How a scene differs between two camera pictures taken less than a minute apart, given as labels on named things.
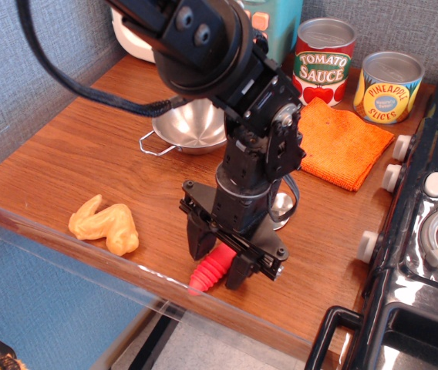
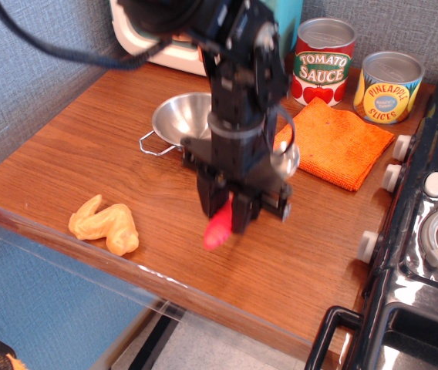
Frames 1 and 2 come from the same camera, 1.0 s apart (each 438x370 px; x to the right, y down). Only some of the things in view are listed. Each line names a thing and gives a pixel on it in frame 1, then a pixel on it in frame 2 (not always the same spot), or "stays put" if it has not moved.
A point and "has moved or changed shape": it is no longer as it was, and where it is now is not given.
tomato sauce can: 322,61 stays put
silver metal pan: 194,126 stays put
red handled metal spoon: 213,271 has moved or changed shape
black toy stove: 413,310 stays put
